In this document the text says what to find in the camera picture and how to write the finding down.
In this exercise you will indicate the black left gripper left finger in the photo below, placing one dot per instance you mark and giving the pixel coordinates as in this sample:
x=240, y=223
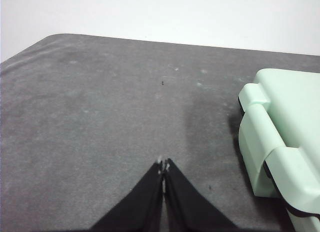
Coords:
x=140, y=207

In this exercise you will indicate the mint green cooker base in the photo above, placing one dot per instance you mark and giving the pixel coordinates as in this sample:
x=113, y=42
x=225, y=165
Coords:
x=252, y=141

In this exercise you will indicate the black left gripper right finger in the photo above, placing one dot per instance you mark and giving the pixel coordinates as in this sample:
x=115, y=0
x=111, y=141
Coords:
x=187, y=209

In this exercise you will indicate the mint green hinged griddle cover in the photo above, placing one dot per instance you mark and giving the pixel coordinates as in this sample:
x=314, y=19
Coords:
x=295, y=111

